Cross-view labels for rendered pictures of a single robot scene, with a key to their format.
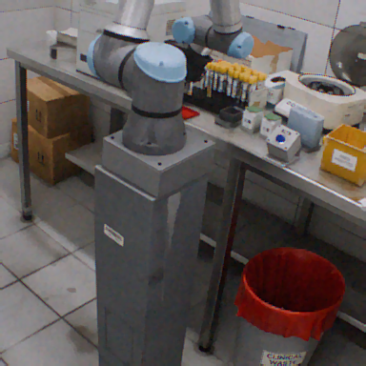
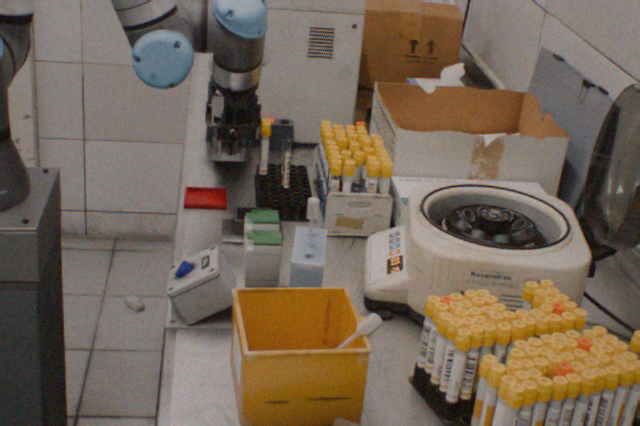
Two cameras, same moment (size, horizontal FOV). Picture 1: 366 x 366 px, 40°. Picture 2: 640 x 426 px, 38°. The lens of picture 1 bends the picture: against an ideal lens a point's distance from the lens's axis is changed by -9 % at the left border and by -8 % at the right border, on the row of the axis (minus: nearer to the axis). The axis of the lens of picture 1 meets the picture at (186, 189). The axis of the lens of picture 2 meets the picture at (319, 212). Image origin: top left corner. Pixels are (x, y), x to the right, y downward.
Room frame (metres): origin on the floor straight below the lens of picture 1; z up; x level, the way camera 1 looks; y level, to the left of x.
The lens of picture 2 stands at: (0.66, -1.06, 1.51)
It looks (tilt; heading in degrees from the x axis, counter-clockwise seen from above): 25 degrees down; 44
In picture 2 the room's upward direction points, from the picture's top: 5 degrees clockwise
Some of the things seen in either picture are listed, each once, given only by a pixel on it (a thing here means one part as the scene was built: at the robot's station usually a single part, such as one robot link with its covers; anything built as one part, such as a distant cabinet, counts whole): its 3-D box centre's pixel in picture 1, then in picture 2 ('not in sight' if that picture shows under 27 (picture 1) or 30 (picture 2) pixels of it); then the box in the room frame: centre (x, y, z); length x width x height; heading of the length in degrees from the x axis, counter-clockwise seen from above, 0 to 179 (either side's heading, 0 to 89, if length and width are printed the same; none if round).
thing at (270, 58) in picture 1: (244, 62); (460, 147); (1.90, -0.16, 0.95); 0.29 x 0.25 x 0.15; 142
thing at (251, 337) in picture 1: (279, 322); not in sight; (1.33, -0.38, 0.22); 0.38 x 0.37 x 0.44; 52
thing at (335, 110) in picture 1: (320, 101); (475, 252); (1.63, -0.41, 0.94); 0.30 x 0.24 x 0.12; 133
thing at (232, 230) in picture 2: (231, 116); (252, 224); (1.49, -0.11, 0.89); 0.09 x 0.05 x 0.04; 143
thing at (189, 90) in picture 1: (207, 87); (285, 166); (1.62, -0.03, 0.93); 0.17 x 0.09 x 0.11; 52
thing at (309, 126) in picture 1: (304, 128); (306, 279); (1.40, -0.32, 0.92); 0.10 x 0.07 x 0.10; 44
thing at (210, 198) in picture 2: (184, 112); (205, 197); (1.51, 0.03, 0.88); 0.07 x 0.07 x 0.01; 52
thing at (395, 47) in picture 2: not in sight; (403, 34); (2.34, 0.37, 0.97); 0.31 x 0.23 x 0.18; 46
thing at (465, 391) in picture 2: not in sight; (469, 370); (1.40, -0.58, 0.93); 0.02 x 0.02 x 0.11
